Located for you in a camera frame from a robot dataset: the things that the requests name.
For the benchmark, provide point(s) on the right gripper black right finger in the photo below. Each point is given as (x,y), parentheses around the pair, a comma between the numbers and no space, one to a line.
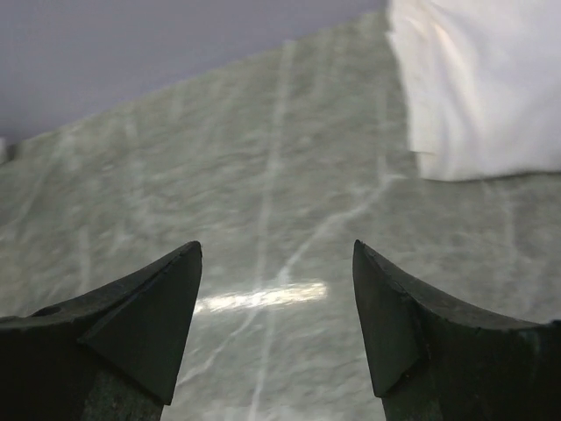
(432,356)

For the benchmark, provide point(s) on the white floral t shirt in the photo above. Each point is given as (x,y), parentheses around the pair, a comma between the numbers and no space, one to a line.
(482,85)

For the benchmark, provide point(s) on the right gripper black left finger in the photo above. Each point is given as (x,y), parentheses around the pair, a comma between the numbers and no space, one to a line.
(111,354)

